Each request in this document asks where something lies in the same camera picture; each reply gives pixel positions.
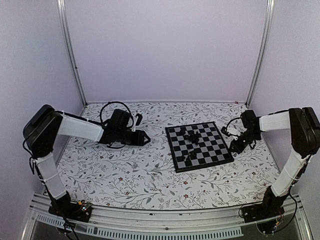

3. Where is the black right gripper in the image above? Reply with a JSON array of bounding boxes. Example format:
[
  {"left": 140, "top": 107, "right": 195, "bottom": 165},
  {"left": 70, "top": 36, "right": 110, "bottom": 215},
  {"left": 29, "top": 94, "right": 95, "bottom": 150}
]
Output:
[{"left": 228, "top": 130, "right": 261, "bottom": 156}]

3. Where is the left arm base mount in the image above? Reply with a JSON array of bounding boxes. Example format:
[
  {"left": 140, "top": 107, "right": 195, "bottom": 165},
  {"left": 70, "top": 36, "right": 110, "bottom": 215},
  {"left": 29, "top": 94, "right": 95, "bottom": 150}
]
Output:
[{"left": 48, "top": 200, "right": 92, "bottom": 223}]

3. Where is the black silver chess board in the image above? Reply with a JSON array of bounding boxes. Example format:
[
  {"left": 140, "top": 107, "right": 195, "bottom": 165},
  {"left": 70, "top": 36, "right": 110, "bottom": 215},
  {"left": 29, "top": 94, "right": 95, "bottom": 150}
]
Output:
[{"left": 165, "top": 121, "right": 234, "bottom": 173}]

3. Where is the floral patterned table mat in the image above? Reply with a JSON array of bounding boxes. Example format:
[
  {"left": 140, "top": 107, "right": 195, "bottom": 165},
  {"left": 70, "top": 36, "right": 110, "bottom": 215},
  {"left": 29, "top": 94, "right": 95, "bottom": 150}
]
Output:
[{"left": 58, "top": 102, "right": 279, "bottom": 210}]

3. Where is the left camera black cable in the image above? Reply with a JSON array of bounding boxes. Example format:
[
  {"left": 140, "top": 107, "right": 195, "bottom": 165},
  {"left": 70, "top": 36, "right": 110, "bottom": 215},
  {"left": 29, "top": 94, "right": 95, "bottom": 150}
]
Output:
[{"left": 99, "top": 101, "right": 133, "bottom": 131}]

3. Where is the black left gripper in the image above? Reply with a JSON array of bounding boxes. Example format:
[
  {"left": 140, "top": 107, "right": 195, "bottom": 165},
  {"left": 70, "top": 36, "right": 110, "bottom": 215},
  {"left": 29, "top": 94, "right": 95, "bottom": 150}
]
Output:
[{"left": 116, "top": 128, "right": 152, "bottom": 147}]

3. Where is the front aluminium rail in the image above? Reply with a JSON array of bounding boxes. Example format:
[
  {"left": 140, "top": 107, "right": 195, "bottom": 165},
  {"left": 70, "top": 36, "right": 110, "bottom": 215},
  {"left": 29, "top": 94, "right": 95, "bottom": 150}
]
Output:
[{"left": 21, "top": 193, "right": 314, "bottom": 240}]

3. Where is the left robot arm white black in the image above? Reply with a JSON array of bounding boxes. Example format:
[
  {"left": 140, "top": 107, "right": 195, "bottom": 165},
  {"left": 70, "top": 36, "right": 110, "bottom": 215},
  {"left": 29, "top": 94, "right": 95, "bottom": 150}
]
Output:
[{"left": 22, "top": 104, "right": 151, "bottom": 217}]

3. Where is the left aluminium frame post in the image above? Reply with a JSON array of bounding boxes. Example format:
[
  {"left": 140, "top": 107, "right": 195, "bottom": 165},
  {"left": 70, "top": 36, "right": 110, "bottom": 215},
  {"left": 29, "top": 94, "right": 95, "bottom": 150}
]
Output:
[{"left": 56, "top": 0, "right": 88, "bottom": 107}]

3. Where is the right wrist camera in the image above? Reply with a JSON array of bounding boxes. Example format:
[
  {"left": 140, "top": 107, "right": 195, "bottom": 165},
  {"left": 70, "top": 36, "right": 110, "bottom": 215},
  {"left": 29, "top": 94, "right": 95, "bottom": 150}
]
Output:
[{"left": 221, "top": 126, "right": 241, "bottom": 140}]

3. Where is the right aluminium frame post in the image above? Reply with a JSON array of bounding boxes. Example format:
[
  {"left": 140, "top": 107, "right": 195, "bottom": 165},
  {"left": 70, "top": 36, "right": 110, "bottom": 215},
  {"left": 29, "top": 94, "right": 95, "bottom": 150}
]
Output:
[{"left": 245, "top": 0, "right": 275, "bottom": 108}]

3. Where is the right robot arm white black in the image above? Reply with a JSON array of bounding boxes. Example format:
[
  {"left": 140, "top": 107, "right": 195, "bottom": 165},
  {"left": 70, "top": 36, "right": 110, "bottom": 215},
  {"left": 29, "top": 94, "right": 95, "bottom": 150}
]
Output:
[{"left": 221, "top": 107, "right": 320, "bottom": 218}]

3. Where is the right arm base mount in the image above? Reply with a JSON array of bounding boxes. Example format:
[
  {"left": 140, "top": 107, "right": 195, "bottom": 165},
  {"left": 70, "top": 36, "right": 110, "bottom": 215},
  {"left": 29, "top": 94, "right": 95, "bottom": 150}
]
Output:
[{"left": 239, "top": 204, "right": 285, "bottom": 223}]

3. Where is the right camera black cable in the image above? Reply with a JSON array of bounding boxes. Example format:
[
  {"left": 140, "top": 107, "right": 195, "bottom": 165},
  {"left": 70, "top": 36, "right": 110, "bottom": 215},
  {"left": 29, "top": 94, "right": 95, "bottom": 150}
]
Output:
[{"left": 226, "top": 116, "right": 245, "bottom": 131}]

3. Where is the aluminium frame post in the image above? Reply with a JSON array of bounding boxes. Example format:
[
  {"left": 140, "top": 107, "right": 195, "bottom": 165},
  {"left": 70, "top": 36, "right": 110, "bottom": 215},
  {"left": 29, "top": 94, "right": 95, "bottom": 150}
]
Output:
[
  {"left": 56, "top": 0, "right": 88, "bottom": 107},
  {"left": 245, "top": 0, "right": 275, "bottom": 108}
]

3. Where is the camera black cable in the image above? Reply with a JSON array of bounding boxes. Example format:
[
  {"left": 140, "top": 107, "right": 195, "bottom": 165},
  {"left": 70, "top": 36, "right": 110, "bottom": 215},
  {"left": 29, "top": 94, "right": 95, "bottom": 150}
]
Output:
[
  {"left": 99, "top": 101, "right": 133, "bottom": 131},
  {"left": 226, "top": 116, "right": 245, "bottom": 131}
]

